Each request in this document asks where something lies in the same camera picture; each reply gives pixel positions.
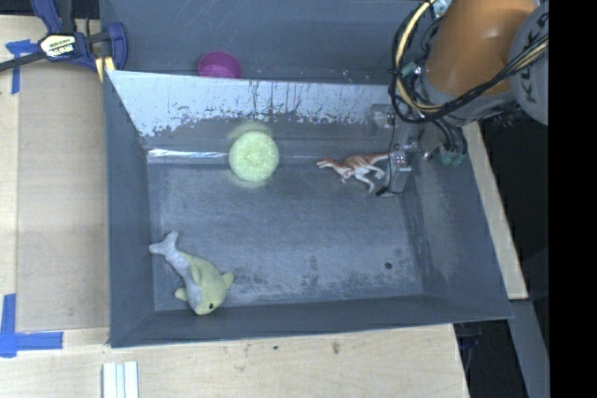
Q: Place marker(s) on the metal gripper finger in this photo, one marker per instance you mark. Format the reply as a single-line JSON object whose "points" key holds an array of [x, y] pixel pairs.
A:
{"points": [[401, 179]]}

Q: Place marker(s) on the brown and white toy dinosaur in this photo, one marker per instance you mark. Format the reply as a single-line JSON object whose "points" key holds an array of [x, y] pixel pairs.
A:
{"points": [[356, 167]]}

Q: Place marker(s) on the grey metal bin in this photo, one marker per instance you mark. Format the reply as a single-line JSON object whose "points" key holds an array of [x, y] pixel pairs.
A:
{"points": [[298, 237]]}

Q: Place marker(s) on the yellow-green foam ball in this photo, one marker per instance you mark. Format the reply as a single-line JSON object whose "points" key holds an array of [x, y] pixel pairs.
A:
{"points": [[254, 156]]}

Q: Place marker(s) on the magenta plastic cup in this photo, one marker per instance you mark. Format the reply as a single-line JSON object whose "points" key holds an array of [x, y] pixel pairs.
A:
{"points": [[219, 66]]}

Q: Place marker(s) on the yellow and grey plush dolphin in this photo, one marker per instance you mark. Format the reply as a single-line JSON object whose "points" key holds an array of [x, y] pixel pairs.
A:
{"points": [[203, 282]]}

